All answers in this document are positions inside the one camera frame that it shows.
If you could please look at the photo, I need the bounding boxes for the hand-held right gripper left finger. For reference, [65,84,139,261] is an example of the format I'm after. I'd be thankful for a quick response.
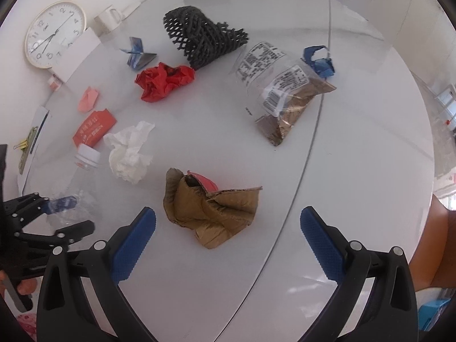
[36,207,157,342]

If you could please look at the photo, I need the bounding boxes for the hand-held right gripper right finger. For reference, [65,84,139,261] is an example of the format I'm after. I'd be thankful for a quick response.
[300,205,420,342]

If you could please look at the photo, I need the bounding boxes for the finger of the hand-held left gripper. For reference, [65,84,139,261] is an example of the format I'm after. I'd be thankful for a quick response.
[14,220,96,255]
[2,192,79,229]

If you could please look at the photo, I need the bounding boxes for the clear plastic bottle white cap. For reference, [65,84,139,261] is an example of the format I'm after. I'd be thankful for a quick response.
[46,144,103,227]

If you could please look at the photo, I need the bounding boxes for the clear plastic snack bag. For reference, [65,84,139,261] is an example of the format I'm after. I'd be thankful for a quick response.
[233,42,337,146]

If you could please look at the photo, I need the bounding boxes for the blue wrapper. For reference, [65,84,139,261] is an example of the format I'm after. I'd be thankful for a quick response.
[303,45,336,78]

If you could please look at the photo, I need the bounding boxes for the person's left hand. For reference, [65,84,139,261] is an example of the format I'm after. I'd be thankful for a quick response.
[0,271,38,296]

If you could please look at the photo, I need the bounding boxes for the pink patterned cloth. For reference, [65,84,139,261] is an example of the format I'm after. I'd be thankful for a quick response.
[14,313,38,342]

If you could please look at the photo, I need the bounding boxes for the brown crumpled cardboard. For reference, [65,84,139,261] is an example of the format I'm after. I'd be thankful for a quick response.
[163,168,263,249]

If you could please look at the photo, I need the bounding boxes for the white crumpled tissue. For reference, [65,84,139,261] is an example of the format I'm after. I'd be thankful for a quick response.
[103,121,156,185]

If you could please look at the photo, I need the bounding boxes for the red paper packet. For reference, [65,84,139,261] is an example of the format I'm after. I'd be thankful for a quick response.
[72,110,117,147]

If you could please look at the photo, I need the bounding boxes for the white paper sheets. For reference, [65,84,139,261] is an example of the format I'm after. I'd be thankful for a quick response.
[17,107,52,189]

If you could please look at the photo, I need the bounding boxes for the pink folded paper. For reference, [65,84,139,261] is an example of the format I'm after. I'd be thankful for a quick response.
[78,86,99,113]

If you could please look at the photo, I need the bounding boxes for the brown chair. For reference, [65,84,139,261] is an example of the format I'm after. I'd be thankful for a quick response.
[410,194,456,293]

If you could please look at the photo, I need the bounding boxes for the light blue box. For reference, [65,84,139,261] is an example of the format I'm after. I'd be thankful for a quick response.
[418,299,451,330]

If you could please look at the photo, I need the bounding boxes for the white card box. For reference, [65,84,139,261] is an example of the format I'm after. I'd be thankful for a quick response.
[53,28,102,82]

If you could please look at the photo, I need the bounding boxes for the crumpled red paper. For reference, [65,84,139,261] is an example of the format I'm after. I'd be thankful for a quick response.
[135,62,196,103]

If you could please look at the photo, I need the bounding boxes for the blue folded paper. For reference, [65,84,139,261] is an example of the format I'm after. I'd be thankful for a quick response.
[119,37,158,70]

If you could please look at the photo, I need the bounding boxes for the white mug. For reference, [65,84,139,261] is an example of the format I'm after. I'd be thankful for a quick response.
[94,5,123,31]

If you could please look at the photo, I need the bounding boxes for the black foam mesh net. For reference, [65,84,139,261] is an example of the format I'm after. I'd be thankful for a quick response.
[163,6,249,70]

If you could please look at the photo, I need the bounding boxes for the white round wall clock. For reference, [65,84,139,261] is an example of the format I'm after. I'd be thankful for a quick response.
[24,1,87,69]

